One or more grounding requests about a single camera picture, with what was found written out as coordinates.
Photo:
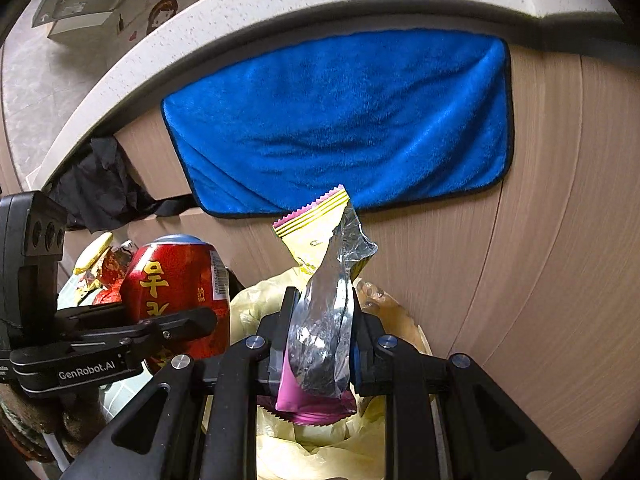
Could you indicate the cartoon wall sticker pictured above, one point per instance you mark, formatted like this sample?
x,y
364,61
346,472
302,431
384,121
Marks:
x,y
165,12

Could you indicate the yellow packet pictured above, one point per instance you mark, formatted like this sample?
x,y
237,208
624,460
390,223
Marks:
x,y
92,255

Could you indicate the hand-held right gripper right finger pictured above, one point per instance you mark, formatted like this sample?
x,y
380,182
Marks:
x,y
356,355

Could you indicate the silver and yellow snack wrapper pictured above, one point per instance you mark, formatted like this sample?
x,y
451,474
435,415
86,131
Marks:
x,y
320,340

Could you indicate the red paper cup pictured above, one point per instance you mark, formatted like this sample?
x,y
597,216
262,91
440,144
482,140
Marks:
x,y
110,266

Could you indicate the red drink can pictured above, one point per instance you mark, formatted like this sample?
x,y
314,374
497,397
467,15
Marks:
x,y
170,270

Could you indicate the red foil wrapper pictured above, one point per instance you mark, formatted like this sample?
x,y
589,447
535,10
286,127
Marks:
x,y
105,299

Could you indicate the gold foil wrapper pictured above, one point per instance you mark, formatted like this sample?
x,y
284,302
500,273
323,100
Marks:
x,y
260,300

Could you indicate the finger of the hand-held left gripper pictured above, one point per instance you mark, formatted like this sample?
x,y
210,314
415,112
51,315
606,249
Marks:
x,y
170,325

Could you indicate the brown fuzzy cloth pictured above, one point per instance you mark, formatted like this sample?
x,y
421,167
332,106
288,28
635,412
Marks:
x,y
35,420

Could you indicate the black fabric bag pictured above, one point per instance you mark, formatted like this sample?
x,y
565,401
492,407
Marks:
x,y
95,185

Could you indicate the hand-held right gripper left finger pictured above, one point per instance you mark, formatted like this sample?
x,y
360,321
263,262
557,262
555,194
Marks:
x,y
280,340

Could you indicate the blue towel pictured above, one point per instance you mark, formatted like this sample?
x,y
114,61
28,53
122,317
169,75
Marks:
x,y
340,120

